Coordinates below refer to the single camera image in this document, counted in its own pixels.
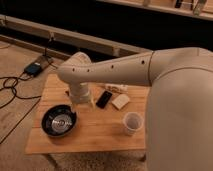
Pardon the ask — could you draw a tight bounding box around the white patterned small object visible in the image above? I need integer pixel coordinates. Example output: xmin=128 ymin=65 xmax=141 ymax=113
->
xmin=105 ymin=84 xmax=127 ymax=92

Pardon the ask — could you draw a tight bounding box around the black rectangular block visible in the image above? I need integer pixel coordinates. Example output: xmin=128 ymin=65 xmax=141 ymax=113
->
xmin=96 ymin=91 xmax=112 ymax=108

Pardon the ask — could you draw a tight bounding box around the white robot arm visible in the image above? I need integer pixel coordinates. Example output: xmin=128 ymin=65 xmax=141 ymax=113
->
xmin=58 ymin=47 xmax=213 ymax=171

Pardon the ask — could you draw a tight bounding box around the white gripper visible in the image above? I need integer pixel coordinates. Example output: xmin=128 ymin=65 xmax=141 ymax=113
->
xmin=69 ymin=83 xmax=95 ymax=113

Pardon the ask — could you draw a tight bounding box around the black metal bowl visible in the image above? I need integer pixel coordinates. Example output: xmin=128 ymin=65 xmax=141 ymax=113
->
xmin=41 ymin=104 xmax=77 ymax=137

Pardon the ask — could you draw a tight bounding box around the long wooden floor rail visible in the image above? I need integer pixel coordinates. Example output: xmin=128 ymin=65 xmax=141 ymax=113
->
xmin=0 ymin=14 xmax=152 ymax=57

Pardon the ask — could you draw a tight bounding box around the translucent plastic cup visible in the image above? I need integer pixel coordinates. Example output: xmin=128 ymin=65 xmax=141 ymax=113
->
xmin=123 ymin=112 xmax=144 ymax=136

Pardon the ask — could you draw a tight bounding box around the wooden table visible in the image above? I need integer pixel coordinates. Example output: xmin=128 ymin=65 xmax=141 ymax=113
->
xmin=25 ymin=74 xmax=149 ymax=154

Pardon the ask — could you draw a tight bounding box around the white sponge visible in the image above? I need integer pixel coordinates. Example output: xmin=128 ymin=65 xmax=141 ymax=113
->
xmin=112 ymin=94 xmax=130 ymax=110

